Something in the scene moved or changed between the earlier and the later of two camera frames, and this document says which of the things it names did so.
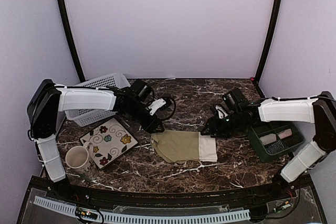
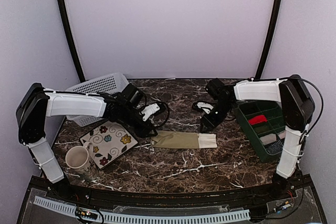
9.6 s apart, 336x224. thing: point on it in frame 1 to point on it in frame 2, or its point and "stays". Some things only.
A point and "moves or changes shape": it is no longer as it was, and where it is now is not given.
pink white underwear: [284, 134] stays
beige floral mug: [78, 159] stays
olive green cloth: [182, 146] moves or changes shape
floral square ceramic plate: [109, 140] stays
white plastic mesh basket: [80, 117] stays
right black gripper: [215, 127] to [211, 124]
